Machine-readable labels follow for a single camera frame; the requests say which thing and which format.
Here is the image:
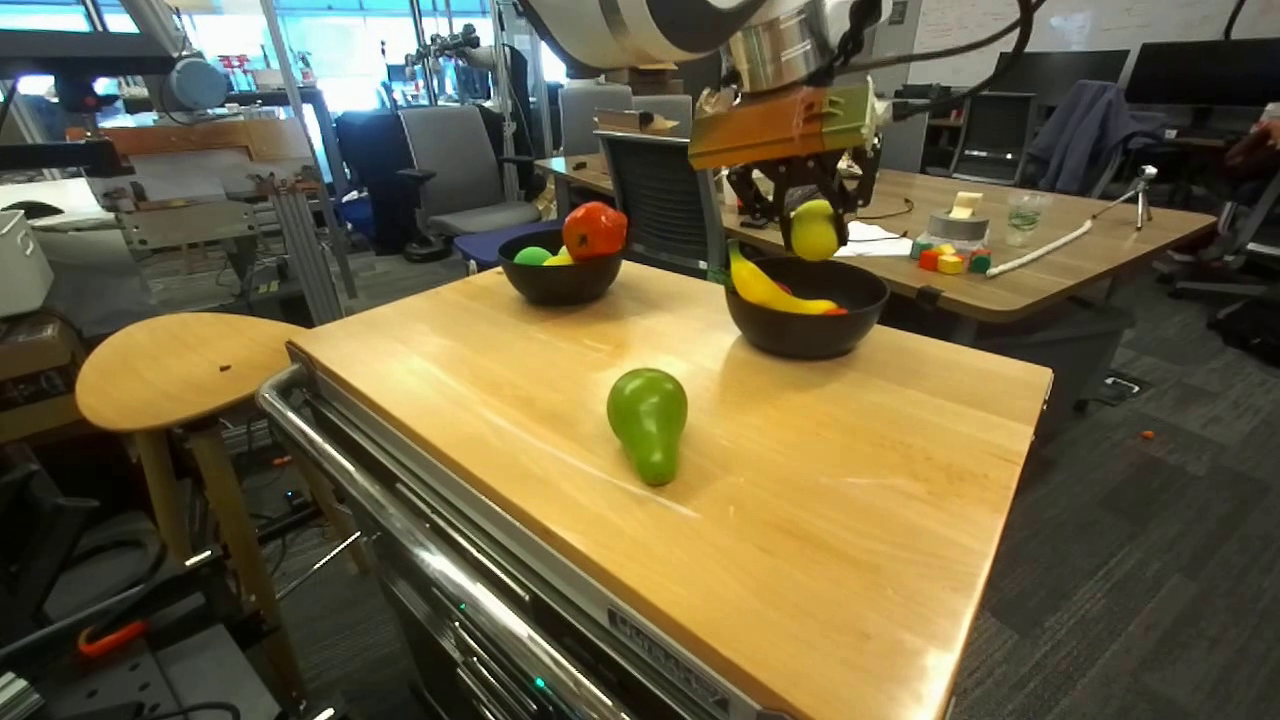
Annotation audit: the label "white cart wooden top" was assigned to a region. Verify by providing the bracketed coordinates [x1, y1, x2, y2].
[255, 258, 1058, 720]

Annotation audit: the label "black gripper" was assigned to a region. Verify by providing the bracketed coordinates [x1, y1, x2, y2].
[729, 139, 884, 259]

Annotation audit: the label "black bowl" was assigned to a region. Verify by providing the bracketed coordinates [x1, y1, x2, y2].
[718, 238, 897, 366]
[495, 220, 627, 310]

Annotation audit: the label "clear plastic container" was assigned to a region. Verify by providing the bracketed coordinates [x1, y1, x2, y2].
[926, 190, 996, 250]

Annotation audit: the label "white plastic bin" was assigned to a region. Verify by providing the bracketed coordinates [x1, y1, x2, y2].
[0, 205, 56, 322]

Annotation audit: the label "grey metal frame workbench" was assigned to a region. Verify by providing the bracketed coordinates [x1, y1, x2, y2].
[0, 123, 355, 334]

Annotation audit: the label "chair with blue jacket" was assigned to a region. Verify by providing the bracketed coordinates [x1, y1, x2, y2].
[1024, 77, 1164, 195]

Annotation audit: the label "grey mesh office chair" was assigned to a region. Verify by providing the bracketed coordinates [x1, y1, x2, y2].
[590, 123, 732, 286]

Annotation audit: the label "white paper sheets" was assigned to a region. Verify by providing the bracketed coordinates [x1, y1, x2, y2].
[837, 212, 915, 259]

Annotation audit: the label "grey fabric office chair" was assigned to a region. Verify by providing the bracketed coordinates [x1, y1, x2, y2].
[878, 93, 937, 175]

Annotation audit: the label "orange handled clamp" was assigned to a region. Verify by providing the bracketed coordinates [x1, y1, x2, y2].
[71, 612, 152, 666]

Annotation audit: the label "metal cart handle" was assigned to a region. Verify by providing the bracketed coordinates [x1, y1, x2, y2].
[255, 366, 631, 720]

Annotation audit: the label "thin white rod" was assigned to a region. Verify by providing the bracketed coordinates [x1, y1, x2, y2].
[983, 216, 1101, 282]

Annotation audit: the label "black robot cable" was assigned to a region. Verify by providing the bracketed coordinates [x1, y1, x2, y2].
[852, 0, 1052, 123]

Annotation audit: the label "black computer monitor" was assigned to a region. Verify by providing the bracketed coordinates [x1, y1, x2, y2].
[1129, 35, 1280, 114]
[988, 45, 1134, 114]

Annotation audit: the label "green toy pear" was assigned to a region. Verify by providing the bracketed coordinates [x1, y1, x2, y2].
[603, 366, 692, 489]

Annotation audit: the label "round wooden stool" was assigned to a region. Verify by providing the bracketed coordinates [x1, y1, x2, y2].
[71, 310, 324, 704]

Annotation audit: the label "yellow toy banana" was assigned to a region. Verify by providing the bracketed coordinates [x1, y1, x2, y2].
[729, 243, 852, 322]

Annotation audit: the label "wooden office desk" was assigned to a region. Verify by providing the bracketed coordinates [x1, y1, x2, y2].
[536, 145, 1220, 406]

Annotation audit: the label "small silver tripod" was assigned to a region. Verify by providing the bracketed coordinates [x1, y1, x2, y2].
[1112, 162, 1164, 234]

